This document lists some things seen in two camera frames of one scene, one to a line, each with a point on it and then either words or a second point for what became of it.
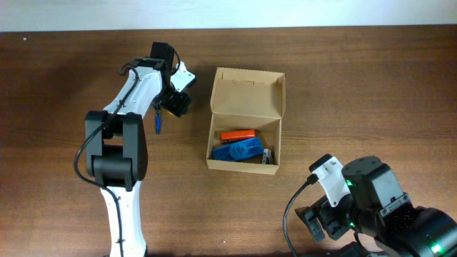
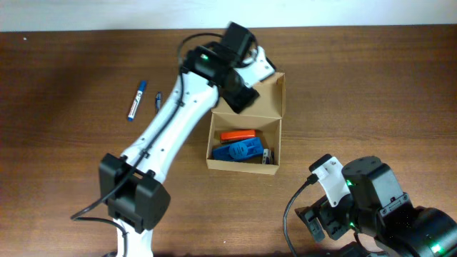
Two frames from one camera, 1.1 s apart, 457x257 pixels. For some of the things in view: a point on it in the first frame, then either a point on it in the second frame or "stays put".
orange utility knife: x=231 y=135 stays put
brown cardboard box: x=248 y=108 stays put
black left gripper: x=177 y=103 to x=241 y=95
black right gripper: x=322 y=219 stays put
